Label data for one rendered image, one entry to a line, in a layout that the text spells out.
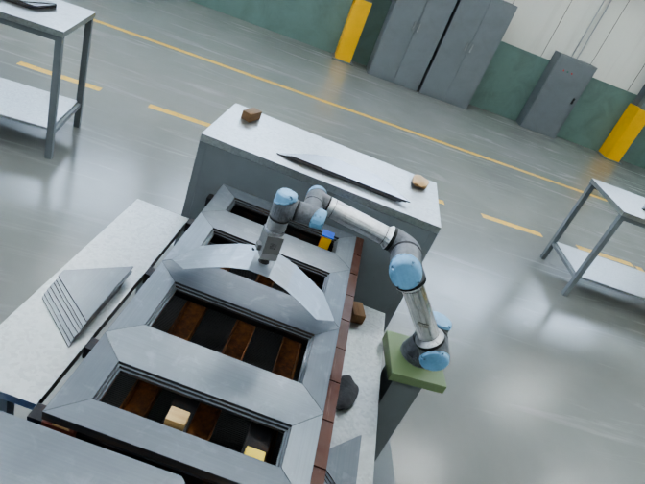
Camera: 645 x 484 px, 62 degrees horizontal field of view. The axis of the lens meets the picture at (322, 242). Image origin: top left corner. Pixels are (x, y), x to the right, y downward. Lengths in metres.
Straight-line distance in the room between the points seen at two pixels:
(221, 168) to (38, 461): 1.73
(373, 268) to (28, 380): 1.78
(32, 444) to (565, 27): 11.24
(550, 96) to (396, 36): 3.36
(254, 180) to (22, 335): 1.37
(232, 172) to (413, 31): 7.90
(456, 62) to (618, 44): 3.29
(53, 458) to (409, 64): 9.64
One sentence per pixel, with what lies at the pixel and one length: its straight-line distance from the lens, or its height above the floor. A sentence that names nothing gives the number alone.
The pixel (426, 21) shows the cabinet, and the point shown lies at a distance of 10.41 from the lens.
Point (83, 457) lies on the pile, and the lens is 1.56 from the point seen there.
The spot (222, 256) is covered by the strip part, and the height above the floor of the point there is 0.97.
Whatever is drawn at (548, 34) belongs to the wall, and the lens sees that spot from 11.73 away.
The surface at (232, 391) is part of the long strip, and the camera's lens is 1.76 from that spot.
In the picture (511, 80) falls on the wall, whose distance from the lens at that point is 11.72.
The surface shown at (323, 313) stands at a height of 0.90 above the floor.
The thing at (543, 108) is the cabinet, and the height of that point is 0.47.
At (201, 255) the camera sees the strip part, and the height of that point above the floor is 0.93.
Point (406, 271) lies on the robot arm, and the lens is 1.90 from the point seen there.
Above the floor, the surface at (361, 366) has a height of 0.68.
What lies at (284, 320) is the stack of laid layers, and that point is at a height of 0.84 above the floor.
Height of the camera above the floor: 2.14
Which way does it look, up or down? 30 degrees down
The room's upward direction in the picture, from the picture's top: 23 degrees clockwise
